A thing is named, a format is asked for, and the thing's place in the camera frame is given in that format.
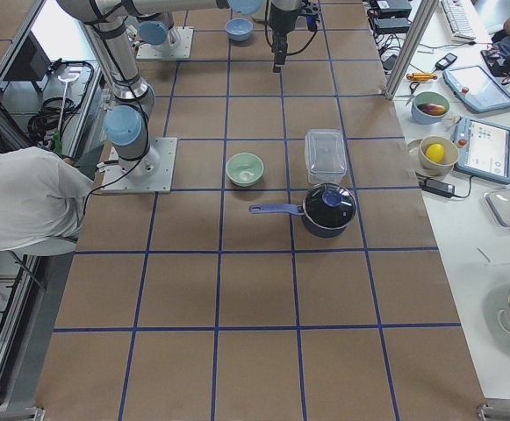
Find white keyboard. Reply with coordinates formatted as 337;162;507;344
439;0;476;41

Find upper teach pendant tablet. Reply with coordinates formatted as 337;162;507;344
442;65;510;113

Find lower teach pendant tablet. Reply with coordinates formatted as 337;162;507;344
454;117;510;185

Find person in white shirt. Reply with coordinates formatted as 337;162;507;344
0;147;93;251

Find clear plastic food container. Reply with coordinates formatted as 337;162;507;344
305;129;347;184

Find orange handled tool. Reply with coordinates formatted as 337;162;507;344
406;72;438;82

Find black power adapter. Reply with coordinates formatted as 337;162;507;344
419;178;455;198

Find black electronics box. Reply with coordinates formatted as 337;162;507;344
367;0;412;35

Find dark blue saucepan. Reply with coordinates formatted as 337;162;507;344
249;182;356;238

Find beige bowl with lemon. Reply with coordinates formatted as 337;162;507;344
418;136;459;175

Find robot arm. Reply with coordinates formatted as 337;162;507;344
58;0;306;106
137;11;181;47

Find aluminium frame post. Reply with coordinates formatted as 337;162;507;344
384;0;439;100

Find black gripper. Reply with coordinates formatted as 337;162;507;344
266;0;301;73

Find green bowl with eggplant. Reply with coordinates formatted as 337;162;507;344
411;91;449;125

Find teach pendant tablet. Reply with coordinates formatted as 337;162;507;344
454;117;510;185
442;65;510;113

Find blue bowl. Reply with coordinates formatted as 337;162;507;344
225;18;254;42

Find scissors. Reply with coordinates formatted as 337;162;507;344
406;81;420;104

